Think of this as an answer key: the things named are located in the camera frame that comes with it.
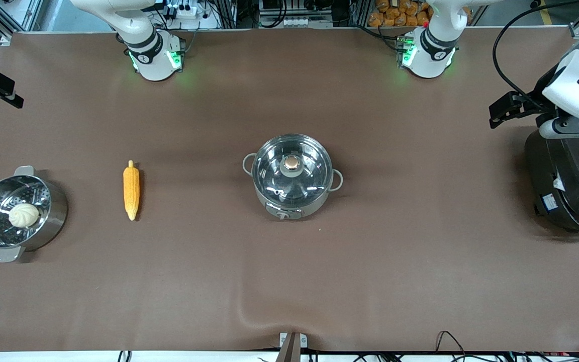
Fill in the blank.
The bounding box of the yellow corn cob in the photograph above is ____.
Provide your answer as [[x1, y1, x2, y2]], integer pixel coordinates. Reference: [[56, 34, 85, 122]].
[[123, 160, 141, 221]]

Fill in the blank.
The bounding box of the glass pot lid with knob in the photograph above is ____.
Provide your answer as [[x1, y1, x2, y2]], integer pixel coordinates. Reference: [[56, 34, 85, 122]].
[[252, 135, 333, 204]]

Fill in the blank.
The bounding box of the grey electric cooking pot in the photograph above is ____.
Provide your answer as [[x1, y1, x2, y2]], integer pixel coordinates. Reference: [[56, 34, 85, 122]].
[[242, 133, 344, 220]]

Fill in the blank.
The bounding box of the black rice cooker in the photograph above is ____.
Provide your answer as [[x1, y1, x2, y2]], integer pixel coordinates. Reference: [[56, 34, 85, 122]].
[[524, 108, 579, 238]]

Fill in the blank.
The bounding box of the white steamed bun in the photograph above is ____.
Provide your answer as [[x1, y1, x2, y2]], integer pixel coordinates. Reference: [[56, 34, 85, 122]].
[[8, 203, 40, 228]]

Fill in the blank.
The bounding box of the bag of orange buns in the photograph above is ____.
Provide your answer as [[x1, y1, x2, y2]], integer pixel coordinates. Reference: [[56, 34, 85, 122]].
[[368, 0, 432, 28]]

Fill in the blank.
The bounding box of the white power strip with plugs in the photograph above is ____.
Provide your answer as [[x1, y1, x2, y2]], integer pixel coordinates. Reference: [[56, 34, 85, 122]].
[[164, 3, 211, 21]]

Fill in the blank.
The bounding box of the brown table mat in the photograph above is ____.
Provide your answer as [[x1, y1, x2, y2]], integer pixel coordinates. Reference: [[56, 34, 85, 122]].
[[0, 28, 579, 352]]

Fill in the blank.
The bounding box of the metal table clamp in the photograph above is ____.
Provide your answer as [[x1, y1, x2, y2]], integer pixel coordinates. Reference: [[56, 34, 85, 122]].
[[279, 332, 308, 362]]

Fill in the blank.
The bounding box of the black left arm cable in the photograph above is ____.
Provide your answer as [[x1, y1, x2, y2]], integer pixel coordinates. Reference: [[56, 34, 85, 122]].
[[493, 0, 579, 112]]

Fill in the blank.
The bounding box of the looped black cable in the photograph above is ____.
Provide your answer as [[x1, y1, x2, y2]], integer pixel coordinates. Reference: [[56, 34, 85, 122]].
[[435, 330, 467, 355]]

